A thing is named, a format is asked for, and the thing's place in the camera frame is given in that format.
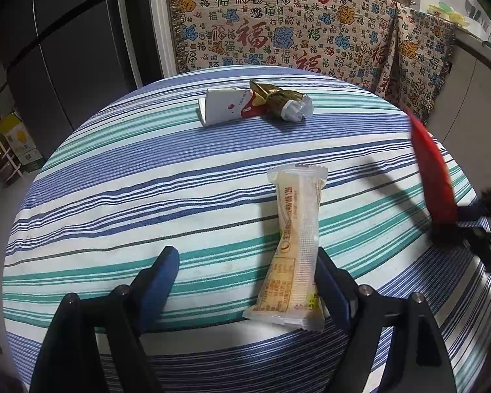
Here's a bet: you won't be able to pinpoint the crumpled silver wrapper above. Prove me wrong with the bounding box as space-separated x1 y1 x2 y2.
282 95 314 121

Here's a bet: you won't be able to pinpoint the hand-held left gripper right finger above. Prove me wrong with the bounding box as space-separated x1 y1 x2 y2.
315 247 463 393

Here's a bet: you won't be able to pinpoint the printed blanket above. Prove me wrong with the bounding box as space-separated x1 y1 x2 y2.
164 0 457 121

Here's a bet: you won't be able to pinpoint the striped tablecloth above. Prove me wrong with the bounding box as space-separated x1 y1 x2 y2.
2 65 491 393

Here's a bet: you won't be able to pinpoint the white kitchen counter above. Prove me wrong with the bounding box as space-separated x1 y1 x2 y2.
426 20 491 144

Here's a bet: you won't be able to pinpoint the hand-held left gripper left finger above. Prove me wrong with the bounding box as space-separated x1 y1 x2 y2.
28 246 181 393

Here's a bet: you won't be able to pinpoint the gold foil wrapper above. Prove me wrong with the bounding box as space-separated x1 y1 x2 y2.
249 80 305 113

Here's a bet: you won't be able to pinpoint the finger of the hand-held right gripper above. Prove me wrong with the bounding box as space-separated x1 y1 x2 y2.
456 188 491 219
429 221 491 273

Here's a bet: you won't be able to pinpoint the cream snack packet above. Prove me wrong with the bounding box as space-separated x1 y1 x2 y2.
242 164 328 332

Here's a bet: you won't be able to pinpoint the yellow green plastic containers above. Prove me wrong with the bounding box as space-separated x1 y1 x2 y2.
427 2 467 23

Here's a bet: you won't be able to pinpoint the dark refrigerator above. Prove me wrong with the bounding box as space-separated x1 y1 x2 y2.
0 0 148 156

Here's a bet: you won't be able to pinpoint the yellow cardboard box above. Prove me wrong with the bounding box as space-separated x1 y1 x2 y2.
0 112 44 173

